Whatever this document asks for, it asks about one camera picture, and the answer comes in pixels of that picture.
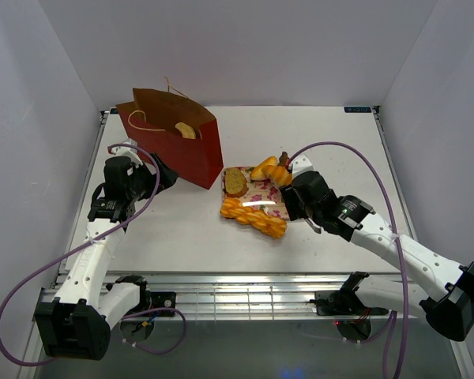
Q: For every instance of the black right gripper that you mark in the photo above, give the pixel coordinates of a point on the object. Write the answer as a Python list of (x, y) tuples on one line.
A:
[(291, 200)]

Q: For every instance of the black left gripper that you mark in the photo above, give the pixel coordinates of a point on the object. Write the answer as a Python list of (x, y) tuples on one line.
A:
[(167, 177)]

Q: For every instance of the striped long loaf bread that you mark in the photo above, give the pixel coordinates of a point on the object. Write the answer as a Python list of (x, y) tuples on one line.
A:
[(278, 175)]

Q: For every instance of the red paper bag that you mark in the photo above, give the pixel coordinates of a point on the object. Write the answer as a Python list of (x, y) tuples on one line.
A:
[(150, 118)]

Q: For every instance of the large orange muffin bread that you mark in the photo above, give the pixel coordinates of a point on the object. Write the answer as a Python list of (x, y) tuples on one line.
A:
[(186, 131)]

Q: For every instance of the braided twisted bread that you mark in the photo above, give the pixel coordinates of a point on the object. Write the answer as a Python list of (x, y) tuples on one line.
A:
[(272, 226)]

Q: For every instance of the metal serving tongs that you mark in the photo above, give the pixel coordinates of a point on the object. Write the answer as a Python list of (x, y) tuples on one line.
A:
[(316, 229)]

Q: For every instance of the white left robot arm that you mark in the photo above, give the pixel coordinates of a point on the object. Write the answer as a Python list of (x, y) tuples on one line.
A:
[(77, 322)]

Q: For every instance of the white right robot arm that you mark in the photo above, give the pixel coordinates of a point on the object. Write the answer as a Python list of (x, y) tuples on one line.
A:
[(434, 288)]

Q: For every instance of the brown chocolate figure bread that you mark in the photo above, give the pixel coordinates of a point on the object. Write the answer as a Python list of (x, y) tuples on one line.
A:
[(284, 160)]

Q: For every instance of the small oval bread roll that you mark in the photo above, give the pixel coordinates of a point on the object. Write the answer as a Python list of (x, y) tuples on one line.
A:
[(257, 174)]

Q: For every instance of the toast slice bread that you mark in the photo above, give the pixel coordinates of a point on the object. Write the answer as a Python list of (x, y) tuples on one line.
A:
[(235, 183)]

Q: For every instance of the floral serving tray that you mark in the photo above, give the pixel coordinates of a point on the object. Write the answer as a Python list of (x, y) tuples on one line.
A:
[(259, 195)]

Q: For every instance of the blue label sticker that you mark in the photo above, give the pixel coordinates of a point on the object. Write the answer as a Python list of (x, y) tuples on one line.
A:
[(357, 110)]

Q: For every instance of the aluminium frame rail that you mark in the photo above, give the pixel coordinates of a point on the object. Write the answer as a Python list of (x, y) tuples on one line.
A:
[(245, 297)]

